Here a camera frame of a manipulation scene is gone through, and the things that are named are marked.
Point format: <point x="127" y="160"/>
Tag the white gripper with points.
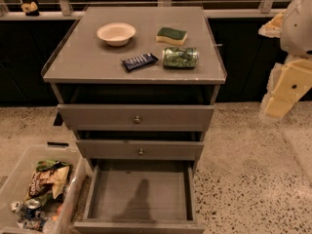
<point x="298" y="29"/>

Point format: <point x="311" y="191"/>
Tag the grey bottom drawer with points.
<point x="141" y="197"/>

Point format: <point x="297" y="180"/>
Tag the grey drawer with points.
<point x="130" y="117"/>
<point x="141" y="197"/>
<point x="140" y="149"/>

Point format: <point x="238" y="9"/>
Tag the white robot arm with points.
<point x="296" y="34"/>

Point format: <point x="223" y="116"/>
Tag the grey drawer cabinet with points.
<point x="138" y="84"/>

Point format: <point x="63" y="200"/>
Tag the grey middle drawer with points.
<point x="140" y="149"/>

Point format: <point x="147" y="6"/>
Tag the grey top drawer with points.
<point x="130" y="117"/>

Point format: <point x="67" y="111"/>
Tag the green yellow sponge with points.
<point x="171" y="36"/>

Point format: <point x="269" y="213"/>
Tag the blue snack bar wrapper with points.
<point x="138" y="62"/>

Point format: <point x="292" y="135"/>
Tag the white paper bowl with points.
<point x="116" y="34"/>

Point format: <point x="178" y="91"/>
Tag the small yellow black object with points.
<point x="30" y="9"/>

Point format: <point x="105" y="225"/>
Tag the brown chip bag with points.
<point x="50" y="180"/>

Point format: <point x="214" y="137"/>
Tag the green snack bag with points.
<point x="46" y="165"/>

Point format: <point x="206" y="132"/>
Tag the clear plastic bin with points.
<point x="16" y="186"/>

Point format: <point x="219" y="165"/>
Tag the blue soda can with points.
<point x="33" y="208"/>

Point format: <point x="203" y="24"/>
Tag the crushed silver can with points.
<point x="16" y="206"/>

